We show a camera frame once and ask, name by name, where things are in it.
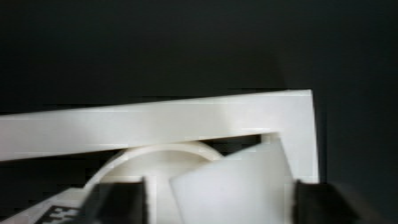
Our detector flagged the white front fence rail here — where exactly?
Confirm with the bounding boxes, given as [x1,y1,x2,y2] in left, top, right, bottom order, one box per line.
[0,92,277,161]

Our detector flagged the white stool leg block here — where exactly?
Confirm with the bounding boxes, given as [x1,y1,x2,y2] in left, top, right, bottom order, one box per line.
[170,134,295,224]

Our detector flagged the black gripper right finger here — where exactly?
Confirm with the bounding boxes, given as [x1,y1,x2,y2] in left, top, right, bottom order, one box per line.
[291,181,371,224]

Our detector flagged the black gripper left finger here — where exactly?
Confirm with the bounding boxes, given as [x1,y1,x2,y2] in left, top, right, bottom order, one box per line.
[76,179,149,224]

